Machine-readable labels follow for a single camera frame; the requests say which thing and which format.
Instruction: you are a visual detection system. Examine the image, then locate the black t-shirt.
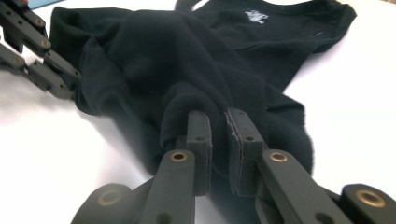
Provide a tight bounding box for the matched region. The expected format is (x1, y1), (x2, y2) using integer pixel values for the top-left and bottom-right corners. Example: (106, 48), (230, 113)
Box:
(49, 0), (358, 176)

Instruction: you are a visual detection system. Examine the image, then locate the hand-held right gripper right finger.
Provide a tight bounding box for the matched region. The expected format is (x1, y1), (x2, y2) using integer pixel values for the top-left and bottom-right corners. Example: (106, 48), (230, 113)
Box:
(225, 107), (269, 198)

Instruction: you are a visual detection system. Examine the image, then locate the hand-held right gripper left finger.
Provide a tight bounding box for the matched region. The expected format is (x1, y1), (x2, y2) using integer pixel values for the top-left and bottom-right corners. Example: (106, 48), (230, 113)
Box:
(186, 110), (213, 197)

